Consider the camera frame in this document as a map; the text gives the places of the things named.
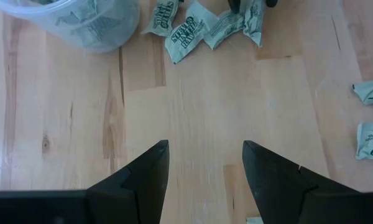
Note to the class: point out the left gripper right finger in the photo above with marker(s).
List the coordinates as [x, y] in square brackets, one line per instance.
[283, 193]

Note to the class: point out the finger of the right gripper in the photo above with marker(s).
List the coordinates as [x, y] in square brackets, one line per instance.
[234, 6]
[271, 3]

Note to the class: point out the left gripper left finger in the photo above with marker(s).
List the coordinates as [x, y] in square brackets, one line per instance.
[140, 193]

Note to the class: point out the green stevia packet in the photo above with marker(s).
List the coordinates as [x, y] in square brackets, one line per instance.
[107, 28]
[161, 17]
[255, 221]
[255, 23]
[371, 141]
[189, 34]
[225, 28]
[77, 23]
[370, 91]

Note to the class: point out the clear plastic cup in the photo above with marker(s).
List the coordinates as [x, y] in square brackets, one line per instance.
[25, 12]

